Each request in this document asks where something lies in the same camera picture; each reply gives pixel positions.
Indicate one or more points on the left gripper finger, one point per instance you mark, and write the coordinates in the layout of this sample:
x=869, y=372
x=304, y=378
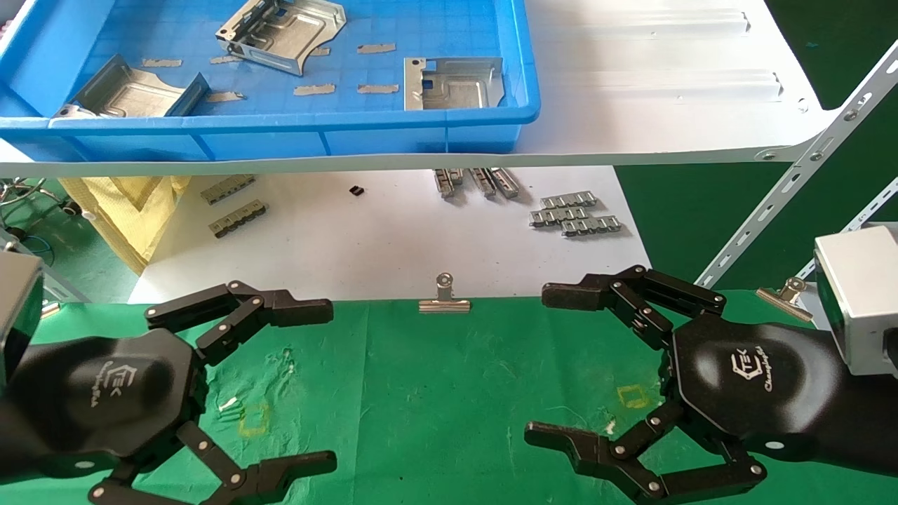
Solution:
x=295, y=311

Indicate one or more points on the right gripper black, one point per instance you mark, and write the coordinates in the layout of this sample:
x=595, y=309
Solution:
x=758, y=379

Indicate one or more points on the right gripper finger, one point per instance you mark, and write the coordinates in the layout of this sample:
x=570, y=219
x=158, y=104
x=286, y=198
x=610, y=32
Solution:
x=561, y=442

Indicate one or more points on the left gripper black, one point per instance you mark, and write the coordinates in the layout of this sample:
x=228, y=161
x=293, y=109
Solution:
x=105, y=400

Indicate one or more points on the stamped sheet metal part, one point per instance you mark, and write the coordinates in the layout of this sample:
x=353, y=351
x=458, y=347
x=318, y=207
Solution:
x=133, y=95
x=295, y=31
x=456, y=88

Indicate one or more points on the white flat board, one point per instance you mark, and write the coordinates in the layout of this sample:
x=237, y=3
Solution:
x=386, y=245

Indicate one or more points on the green table cloth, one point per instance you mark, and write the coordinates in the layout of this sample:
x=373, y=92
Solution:
x=421, y=421

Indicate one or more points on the white metal shelf board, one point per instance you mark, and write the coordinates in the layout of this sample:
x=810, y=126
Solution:
x=631, y=105

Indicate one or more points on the blue plastic bin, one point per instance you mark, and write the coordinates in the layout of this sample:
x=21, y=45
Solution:
x=421, y=140

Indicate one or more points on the grey slotted angle bar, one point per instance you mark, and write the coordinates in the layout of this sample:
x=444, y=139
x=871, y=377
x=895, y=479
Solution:
x=66, y=289

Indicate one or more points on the grey ribbed rail part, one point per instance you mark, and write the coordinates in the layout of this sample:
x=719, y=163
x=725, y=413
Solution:
x=568, y=200
x=593, y=226
x=558, y=216

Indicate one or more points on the dark ribbed rail part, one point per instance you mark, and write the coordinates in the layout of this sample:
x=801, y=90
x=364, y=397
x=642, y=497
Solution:
x=238, y=219
x=228, y=189

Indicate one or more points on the shiny metal rail part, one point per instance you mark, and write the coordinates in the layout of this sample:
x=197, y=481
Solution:
x=483, y=182
x=506, y=182
x=445, y=182

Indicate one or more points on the white slotted rack post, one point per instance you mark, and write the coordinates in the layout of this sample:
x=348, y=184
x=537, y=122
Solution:
x=859, y=217
x=793, y=179

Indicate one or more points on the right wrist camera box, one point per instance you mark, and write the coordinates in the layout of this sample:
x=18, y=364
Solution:
x=859, y=294

